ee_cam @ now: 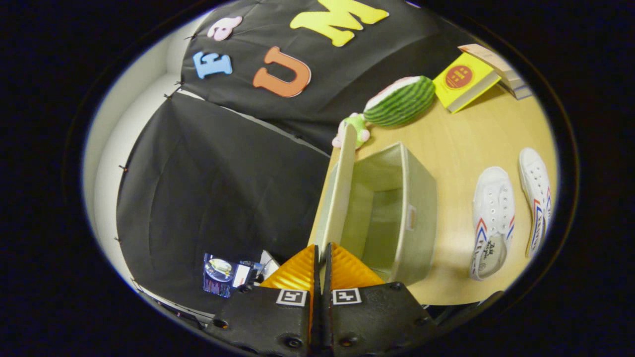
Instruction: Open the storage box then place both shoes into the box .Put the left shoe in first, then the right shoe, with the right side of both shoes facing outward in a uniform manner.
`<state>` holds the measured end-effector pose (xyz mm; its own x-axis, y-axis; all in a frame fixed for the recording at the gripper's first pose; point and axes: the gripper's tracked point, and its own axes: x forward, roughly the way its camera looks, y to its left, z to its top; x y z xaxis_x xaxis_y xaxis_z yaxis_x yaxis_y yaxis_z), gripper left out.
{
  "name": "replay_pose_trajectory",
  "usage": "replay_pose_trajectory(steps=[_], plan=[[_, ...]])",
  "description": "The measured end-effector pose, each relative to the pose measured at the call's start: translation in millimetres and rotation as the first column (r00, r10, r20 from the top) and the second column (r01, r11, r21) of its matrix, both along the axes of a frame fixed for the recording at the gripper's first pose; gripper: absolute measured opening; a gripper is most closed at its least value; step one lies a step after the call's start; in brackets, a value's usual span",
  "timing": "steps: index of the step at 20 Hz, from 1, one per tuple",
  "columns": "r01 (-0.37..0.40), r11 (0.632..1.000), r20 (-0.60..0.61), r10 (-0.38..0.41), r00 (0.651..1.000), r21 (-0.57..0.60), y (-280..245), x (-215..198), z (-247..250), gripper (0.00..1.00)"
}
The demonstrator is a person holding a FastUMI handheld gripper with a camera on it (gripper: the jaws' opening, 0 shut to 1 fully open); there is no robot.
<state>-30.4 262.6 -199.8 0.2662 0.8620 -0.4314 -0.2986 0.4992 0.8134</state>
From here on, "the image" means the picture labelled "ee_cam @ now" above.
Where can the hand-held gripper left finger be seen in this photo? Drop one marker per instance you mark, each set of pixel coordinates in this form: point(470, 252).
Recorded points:
point(263, 317)

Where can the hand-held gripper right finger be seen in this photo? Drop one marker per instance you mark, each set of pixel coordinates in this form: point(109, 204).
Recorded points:
point(377, 312)

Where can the beige fabric storage box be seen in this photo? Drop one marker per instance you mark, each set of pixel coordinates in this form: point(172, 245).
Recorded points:
point(421, 223)

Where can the white canvas shoe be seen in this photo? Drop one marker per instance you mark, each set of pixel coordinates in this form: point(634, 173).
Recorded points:
point(492, 208)
point(535, 178)

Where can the blue printed box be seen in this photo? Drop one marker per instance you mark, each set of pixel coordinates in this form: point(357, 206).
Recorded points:
point(218, 277)

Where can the white flat board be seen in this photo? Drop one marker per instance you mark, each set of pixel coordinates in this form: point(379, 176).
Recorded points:
point(269, 262)

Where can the pink and green plush toy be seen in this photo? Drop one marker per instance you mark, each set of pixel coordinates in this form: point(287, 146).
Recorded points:
point(356, 130)

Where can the watermelon slice plush toy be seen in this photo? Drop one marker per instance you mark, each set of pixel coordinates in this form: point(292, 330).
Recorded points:
point(402, 101)

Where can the yellow book with red circle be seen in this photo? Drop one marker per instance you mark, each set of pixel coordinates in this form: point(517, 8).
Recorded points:
point(464, 79)

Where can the stack of beige books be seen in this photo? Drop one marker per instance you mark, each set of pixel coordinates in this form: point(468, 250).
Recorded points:
point(511, 79)

